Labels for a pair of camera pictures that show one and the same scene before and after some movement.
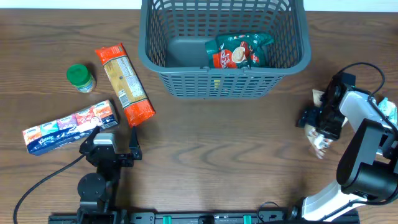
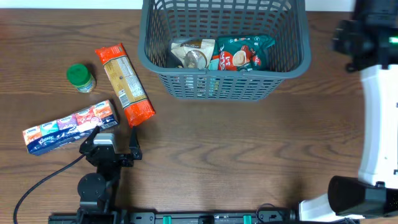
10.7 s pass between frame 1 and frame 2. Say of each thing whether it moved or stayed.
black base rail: stayed
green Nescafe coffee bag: stayed
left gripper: stayed
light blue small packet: moved
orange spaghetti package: stayed
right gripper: moved
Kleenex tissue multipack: stayed
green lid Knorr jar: stayed
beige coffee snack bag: moved
